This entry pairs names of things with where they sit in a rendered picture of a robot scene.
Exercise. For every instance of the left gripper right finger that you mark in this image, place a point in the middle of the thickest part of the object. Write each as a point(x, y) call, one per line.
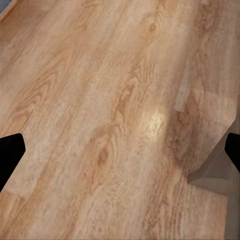
point(232, 148)

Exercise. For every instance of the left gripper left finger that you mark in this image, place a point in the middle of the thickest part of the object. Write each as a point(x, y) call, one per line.
point(12, 148)

